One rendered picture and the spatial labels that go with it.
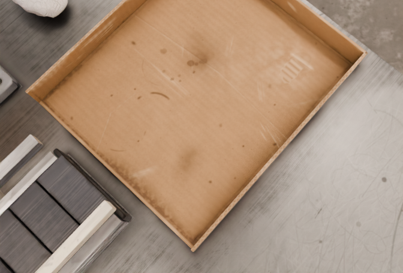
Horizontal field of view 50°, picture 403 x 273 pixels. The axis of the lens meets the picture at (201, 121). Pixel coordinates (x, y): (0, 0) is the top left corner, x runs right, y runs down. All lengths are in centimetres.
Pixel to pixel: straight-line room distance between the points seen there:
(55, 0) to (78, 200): 25
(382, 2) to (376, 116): 112
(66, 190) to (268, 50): 29
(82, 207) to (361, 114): 34
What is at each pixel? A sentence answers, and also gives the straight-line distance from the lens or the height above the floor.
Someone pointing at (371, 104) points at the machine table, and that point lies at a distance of 57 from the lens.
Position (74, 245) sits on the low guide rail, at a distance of 44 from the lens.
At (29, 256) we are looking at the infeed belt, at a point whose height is 88.
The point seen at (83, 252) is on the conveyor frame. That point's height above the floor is 88.
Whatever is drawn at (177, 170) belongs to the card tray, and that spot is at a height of 83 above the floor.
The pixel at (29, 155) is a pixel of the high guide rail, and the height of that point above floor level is 96.
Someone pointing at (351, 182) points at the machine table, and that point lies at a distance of 54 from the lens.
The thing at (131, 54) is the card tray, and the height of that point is 83.
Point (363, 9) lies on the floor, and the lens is 163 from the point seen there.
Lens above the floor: 134
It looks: 75 degrees down
